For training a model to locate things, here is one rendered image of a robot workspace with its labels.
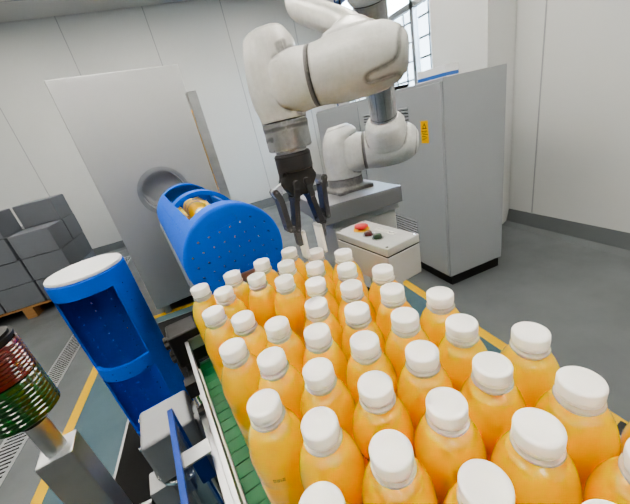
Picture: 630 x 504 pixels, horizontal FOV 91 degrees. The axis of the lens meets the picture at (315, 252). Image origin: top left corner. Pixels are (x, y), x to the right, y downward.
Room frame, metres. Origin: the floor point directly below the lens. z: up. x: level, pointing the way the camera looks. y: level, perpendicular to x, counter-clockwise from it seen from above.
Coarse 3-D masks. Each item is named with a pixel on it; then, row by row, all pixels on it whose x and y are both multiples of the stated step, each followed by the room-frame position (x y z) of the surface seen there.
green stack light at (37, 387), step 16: (16, 384) 0.27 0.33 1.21; (32, 384) 0.27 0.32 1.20; (48, 384) 0.29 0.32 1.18; (0, 400) 0.25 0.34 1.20; (16, 400) 0.26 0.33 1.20; (32, 400) 0.27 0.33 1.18; (48, 400) 0.28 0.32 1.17; (0, 416) 0.25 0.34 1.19; (16, 416) 0.25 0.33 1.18; (32, 416) 0.26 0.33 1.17; (0, 432) 0.25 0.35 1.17; (16, 432) 0.25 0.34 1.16
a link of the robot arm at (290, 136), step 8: (288, 120) 0.62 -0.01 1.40; (296, 120) 0.63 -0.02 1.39; (304, 120) 0.64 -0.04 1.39; (264, 128) 0.64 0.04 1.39; (272, 128) 0.63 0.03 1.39; (280, 128) 0.62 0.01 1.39; (288, 128) 0.62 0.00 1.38; (296, 128) 0.63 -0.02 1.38; (304, 128) 0.64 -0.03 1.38; (272, 136) 0.63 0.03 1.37; (280, 136) 0.62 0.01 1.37; (288, 136) 0.62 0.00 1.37; (296, 136) 0.62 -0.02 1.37; (304, 136) 0.63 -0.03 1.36; (272, 144) 0.64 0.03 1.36; (280, 144) 0.62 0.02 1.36; (288, 144) 0.62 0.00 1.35; (296, 144) 0.62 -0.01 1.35; (304, 144) 0.63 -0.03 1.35; (272, 152) 0.65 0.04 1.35; (280, 152) 0.64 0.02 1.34; (288, 152) 0.63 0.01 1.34
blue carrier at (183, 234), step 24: (168, 192) 1.52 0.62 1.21; (192, 192) 1.18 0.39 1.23; (216, 192) 1.22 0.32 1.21; (168, 216) 1.13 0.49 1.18; (216, 216) 0.81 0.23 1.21; (240, 216) 0.83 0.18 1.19; (264, 216) 0.86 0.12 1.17; (192, 240) 0.77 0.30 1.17; (216, 240) 0.80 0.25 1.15; (240, 240) 0.83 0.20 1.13; (264, 240) 0.85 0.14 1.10; (192, 264) 0.76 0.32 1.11; (216, 264) 0.79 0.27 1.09; (240, 264) 0.82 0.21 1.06; (216, 288) 0.78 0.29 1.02
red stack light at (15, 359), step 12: (12, 336) 0.29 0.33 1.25; (0, 348) 0.27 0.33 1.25; (12, 348) 0.28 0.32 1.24; (24, 348) 0.29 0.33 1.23; (0, 360) 0.27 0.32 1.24; (12, 360) 0.27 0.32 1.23; (24, 360) 0.28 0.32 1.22; (36, 360) 0.30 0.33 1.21; (0, 372) 0.26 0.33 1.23; (12, 372) 0.27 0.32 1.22; (24, 372) 0.27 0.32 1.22; (0, 384) 0.26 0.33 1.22; (12, 384) 0.26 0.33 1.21
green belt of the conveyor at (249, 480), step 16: (208, 368) 0.60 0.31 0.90; (208, 384) 0.55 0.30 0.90; (224, 400) 0.49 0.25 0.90; (224, 416) 0.45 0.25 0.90; (224, 432) 0.42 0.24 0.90; (240, 432) 0.41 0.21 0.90; (240, 448) 0.38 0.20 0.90; (240, 464) 0.35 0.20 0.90; (240, 480) 0.32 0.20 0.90; (256, 480) 0.32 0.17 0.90; (256, 496) 0.29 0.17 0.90
